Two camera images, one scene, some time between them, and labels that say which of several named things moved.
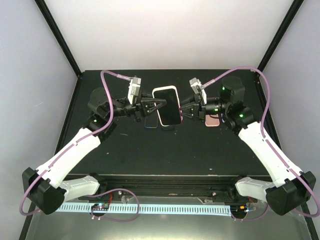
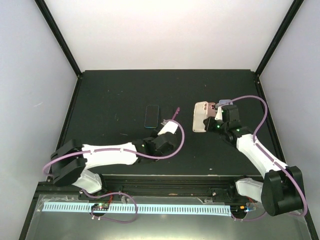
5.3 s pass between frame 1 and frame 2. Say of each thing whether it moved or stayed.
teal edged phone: stayed
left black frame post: stayed
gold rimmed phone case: moved
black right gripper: moved
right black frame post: stayed
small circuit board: stayed
